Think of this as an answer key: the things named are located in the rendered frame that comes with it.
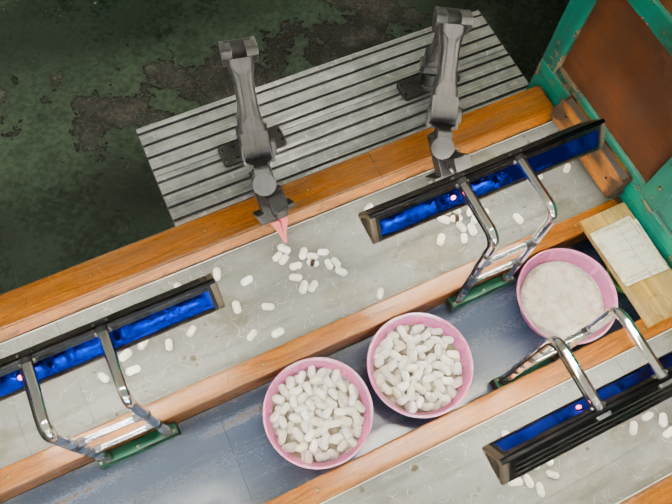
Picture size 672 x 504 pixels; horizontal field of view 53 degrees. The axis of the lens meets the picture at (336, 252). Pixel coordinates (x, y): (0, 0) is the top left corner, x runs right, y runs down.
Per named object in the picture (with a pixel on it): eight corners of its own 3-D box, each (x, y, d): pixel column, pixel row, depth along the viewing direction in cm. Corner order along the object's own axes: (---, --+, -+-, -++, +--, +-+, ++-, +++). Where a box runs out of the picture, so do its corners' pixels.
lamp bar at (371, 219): (357, 216, 152) (359, 201, 145) (584, 123, 164) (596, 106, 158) (372, 245, 149) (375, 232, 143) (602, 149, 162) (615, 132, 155)
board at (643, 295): (577, 223, 185) (579, 221, 183) (622, 203, 188) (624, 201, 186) (647, 328, 173) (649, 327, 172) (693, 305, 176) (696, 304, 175)
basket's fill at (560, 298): (500, 285, 185) (506, 278, 180) (568, 255, 190) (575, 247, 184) (543, 358, 178) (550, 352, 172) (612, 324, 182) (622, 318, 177)
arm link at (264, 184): (285, 192, 160) (277, 143, 156) (250, 199, 159) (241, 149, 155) (281, 183, 171) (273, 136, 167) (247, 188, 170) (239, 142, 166)
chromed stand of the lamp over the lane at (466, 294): (417, 253, 189) (448, 175, 148) (478, 227, 193) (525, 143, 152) (450, 312, 182) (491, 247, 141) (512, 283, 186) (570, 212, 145)
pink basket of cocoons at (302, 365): (248, 392, 172) (245, 384, 163) (342, 349, 177) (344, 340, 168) (290, 491, 163) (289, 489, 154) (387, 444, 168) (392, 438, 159)
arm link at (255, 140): (277, 155, 163) (254, 28, 159) (240, 161, 162) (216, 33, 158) (274, 157, 175) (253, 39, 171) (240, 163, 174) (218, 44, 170)
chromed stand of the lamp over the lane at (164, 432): (80, 398, 169) (8, 354, 128) (156, 366, 173) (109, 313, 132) (103, 470, 163) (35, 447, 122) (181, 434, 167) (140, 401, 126)
